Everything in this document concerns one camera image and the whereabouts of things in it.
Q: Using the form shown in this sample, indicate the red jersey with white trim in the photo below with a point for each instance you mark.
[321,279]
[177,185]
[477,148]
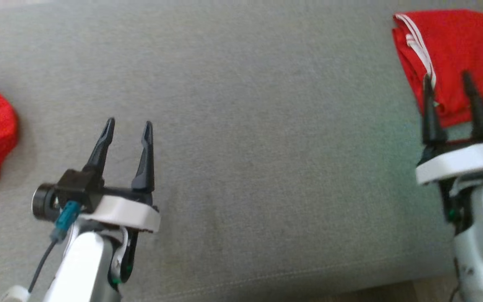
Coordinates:
[455,46]

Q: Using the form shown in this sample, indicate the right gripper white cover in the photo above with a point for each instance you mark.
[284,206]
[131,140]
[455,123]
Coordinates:
[459,161]

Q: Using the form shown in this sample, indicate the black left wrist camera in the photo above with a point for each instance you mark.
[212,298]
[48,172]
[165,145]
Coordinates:
[74,186]

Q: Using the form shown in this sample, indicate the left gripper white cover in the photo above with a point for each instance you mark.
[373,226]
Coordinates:
[128,212]

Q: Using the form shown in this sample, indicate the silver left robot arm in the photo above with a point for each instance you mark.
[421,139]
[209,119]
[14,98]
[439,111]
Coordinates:
[82,268]

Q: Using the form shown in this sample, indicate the grey sofa seat cushion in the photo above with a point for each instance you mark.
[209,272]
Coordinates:
[266,147]

